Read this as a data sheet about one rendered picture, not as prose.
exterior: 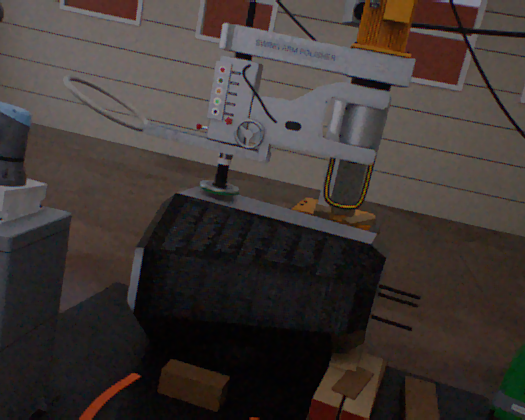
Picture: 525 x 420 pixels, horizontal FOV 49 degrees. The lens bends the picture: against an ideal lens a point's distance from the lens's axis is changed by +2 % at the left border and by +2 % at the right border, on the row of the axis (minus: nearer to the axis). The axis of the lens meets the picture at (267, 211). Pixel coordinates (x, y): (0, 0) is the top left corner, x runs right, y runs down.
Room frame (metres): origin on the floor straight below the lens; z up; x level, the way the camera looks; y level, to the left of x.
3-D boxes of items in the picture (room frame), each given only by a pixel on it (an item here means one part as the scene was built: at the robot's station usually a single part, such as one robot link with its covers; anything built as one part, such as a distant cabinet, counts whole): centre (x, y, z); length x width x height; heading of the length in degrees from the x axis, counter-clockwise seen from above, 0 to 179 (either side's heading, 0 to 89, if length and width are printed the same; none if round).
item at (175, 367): (2.40, 0.17, 0.07); 0.30 x 0.12 x 0.12; 79
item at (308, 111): (2.94, -0.11, 1.34); 0.74 x 0.23 x 0.49; 87
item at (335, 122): (3.39, -0.42, 1.40); 0.74 x 0.34 x 0.25; 175
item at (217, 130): (2.97, 0.20, 1.36); 0.36 x 0.22 x 0.45; 87
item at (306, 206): (3.59, -0.43, 0.76); 0.49 x 0.49 x 0.05; 77
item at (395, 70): (2.95, -0.07, 1.65); 0.96 x 0.25 x 0.17; 87
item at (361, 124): (2.94, -0.38, 1.38); 0.19 x 0.19 x 0.20
